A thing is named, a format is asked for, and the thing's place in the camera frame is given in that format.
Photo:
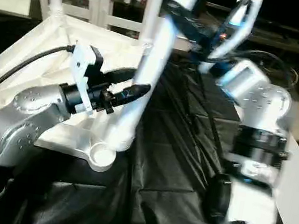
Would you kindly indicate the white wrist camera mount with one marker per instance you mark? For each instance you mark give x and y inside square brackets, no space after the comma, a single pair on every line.
[82,75]
[241,24]

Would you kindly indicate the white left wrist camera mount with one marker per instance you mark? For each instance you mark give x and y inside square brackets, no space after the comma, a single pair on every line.
[82,75]

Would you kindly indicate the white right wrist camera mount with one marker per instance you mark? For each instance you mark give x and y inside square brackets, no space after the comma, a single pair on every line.
[241,24]

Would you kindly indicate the black plastic mat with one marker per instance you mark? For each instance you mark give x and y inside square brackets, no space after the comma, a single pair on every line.
[170,196]

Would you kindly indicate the white plastic table top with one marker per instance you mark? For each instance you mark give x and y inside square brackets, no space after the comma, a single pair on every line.
[38,59]

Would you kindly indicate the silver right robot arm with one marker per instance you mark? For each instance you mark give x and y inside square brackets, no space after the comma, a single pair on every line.
[255,95]

